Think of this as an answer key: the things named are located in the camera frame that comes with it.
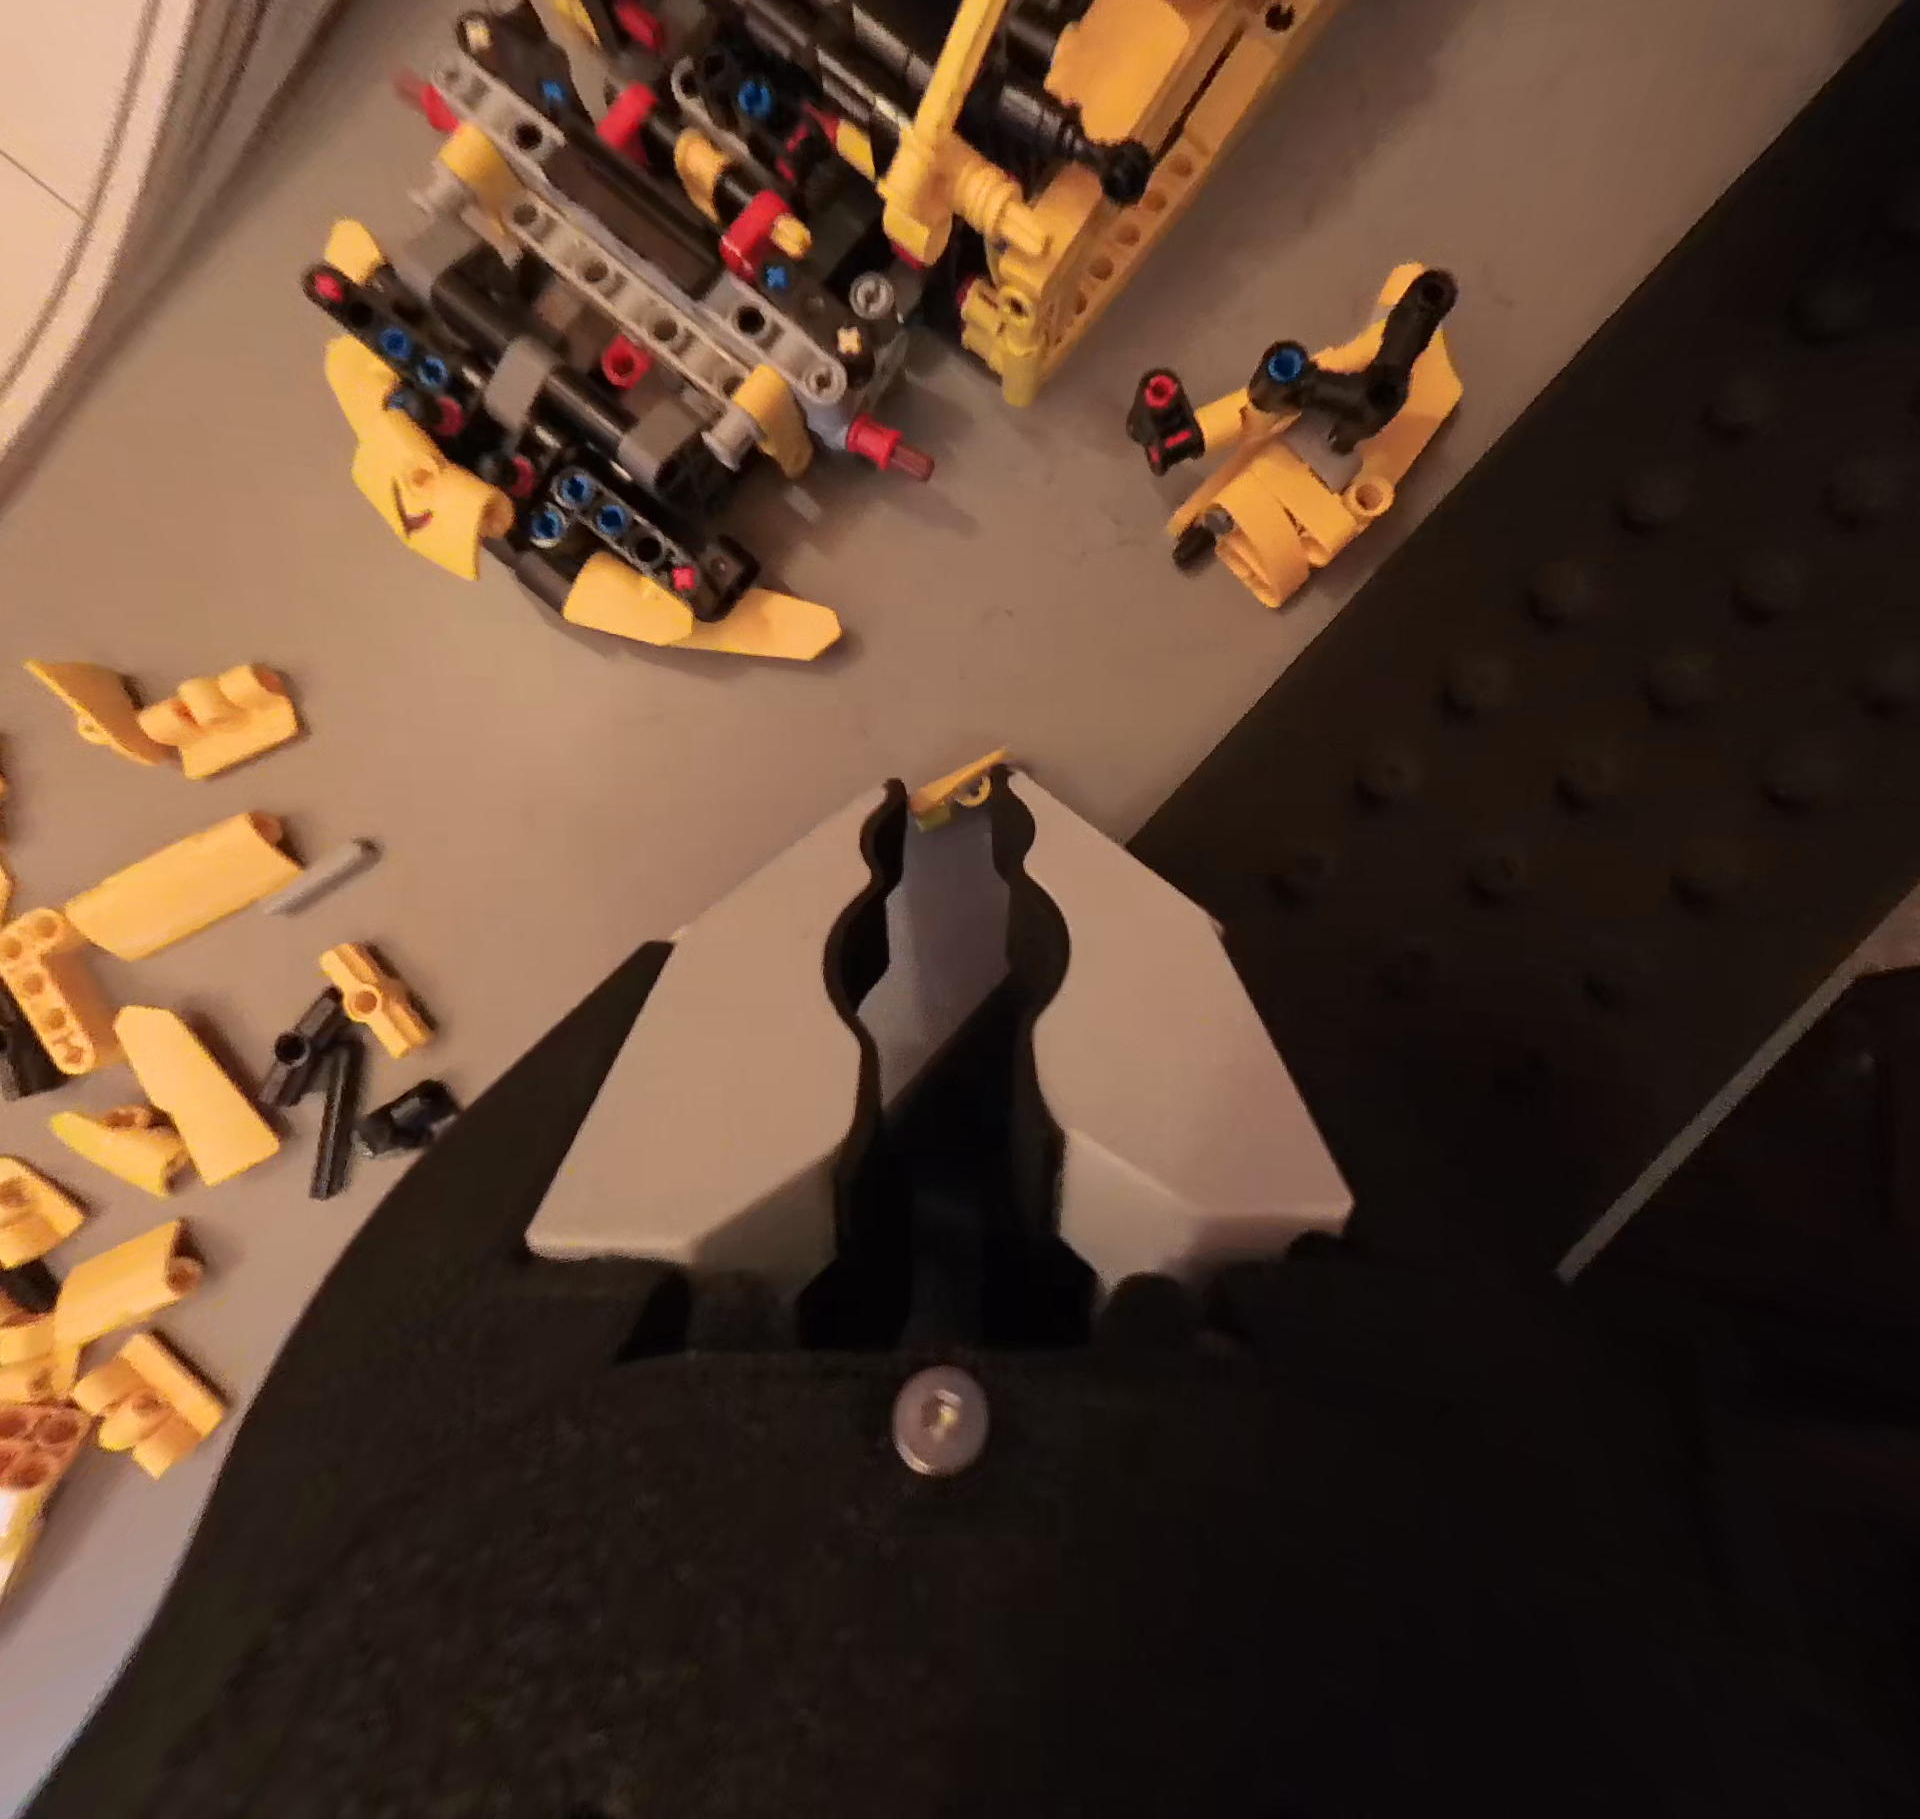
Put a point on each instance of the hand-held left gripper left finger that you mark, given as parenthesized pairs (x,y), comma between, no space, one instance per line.
(691,1099)

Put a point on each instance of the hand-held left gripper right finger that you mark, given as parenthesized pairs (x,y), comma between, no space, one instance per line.
(1201,1099)

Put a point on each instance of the yellow brick wing piece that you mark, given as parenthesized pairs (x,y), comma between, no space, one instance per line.
(1306,455)

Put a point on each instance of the grey desk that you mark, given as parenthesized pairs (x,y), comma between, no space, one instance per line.
(992,588)

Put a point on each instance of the grey brick axle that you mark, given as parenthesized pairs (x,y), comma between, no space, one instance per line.
(324,876)

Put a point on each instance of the black studded mat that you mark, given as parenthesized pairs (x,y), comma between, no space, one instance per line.
(1560,800)

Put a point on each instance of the pile of yellow brick pieces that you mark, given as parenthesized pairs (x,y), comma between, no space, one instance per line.
(151,1099)

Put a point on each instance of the yellow black brick panel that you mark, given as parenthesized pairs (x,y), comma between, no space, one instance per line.
(481,471)

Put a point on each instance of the yellow toy brick car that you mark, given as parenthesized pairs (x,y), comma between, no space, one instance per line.
(1171,51)

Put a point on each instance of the open instruction booklet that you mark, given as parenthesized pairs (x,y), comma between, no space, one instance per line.
(123,109)

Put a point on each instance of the small yellow brick bracket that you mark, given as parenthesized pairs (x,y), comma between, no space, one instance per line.
(92,701)
(233,716)

